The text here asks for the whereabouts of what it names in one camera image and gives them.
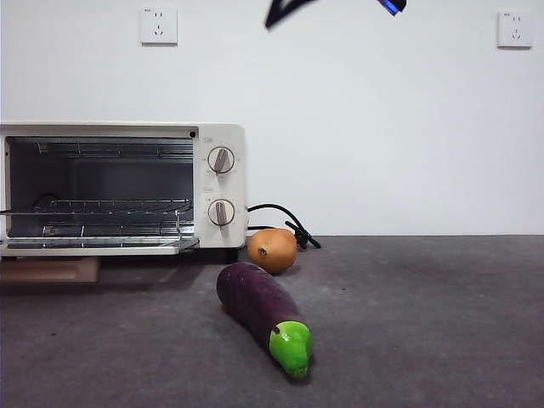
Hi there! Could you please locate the metal wire oven rack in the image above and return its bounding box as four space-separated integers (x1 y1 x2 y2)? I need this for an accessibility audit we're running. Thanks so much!
0 197 193 218

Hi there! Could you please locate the white glass oven door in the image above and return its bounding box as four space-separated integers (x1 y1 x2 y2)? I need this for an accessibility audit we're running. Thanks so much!
0 235 201 284

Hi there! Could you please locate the brown potato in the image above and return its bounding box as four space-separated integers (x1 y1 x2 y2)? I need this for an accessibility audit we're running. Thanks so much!
247 228 298 276

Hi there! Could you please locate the purple eggplant green stem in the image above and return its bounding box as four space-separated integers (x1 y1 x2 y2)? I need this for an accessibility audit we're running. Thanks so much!
216 262 314 379

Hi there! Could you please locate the white oven knob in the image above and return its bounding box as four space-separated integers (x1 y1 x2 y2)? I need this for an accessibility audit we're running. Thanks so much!
207 146 237 175
207 198 237 230

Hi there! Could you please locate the black power cable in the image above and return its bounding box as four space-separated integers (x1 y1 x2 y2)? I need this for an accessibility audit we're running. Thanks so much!
246 203 323 252

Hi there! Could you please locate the white toaster oven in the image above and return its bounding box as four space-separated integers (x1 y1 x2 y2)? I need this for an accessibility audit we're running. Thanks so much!
0 122 247 264

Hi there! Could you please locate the white wall socket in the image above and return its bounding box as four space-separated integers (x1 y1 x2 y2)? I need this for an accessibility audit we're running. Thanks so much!
141 7 179 47
497 11 533 50

